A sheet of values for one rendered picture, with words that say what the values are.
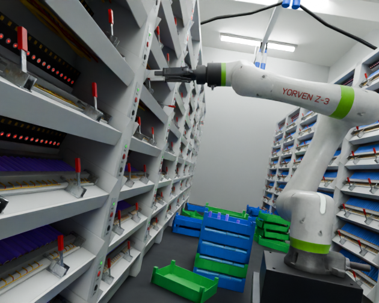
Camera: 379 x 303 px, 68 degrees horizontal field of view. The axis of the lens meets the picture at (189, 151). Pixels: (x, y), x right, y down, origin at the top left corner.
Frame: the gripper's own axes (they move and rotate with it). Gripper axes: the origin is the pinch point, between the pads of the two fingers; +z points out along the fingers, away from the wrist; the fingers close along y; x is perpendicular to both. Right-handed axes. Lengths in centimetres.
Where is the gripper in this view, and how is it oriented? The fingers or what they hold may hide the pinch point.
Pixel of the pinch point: (155, 75)
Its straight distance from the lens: 117.9
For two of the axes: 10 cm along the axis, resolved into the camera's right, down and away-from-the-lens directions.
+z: -10.0, -0.1, 0.7
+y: 0.7, 0.7, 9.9
